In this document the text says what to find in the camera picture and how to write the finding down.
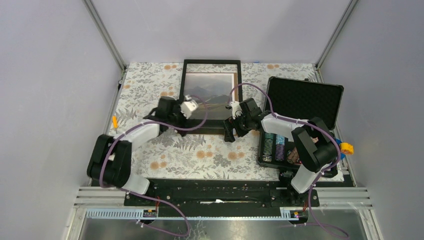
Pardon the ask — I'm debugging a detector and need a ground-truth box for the yellow blue tape dispenser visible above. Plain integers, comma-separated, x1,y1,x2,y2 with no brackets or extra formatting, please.
335,138,355,160

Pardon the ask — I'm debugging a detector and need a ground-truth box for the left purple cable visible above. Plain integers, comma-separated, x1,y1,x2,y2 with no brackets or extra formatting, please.
99,95,209,238

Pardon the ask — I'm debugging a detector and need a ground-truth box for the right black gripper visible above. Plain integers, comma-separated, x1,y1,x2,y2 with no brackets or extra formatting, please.
222,111,252,143

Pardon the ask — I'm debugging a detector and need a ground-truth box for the floral table mat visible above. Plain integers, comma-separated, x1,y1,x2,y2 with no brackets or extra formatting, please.
108,62,316,181

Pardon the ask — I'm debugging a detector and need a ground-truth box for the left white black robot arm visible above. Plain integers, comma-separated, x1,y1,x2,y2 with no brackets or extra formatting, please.
86,96,199,206

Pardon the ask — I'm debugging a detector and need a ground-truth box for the black picture frame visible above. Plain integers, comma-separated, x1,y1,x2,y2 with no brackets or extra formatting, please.
179,59,243,135

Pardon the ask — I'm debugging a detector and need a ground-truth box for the black poker chip case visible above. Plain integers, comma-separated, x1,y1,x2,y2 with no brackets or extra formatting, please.
257,76,344,173

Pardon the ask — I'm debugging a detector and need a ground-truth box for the orange handled screwdriver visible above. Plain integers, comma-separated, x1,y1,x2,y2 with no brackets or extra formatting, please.
112,115,118,129

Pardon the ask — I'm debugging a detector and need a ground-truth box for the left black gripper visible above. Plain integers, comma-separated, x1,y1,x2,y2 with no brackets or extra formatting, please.
166,99,196,136

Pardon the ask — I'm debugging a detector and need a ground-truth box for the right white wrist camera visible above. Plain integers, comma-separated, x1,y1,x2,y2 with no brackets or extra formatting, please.
225,101,243,120

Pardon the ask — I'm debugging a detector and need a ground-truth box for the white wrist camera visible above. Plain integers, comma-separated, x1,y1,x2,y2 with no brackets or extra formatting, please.
180,95,199,119
225,101,243,120

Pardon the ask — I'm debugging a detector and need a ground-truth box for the grey slotted cable duct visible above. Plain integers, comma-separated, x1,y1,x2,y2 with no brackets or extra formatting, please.
85,208,300,221

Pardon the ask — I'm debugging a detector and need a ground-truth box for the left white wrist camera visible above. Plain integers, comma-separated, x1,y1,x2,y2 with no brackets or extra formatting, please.
180,95,199,119

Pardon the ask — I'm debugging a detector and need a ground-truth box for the mountain landscape photo print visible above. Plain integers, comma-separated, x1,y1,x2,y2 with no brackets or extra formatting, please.
183,72,237,120

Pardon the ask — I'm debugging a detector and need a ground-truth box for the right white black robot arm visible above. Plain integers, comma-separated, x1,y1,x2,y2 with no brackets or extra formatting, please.
224,98,341,206

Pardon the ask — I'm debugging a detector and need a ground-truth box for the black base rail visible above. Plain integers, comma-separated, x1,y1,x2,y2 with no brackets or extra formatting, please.
91,177,354,218

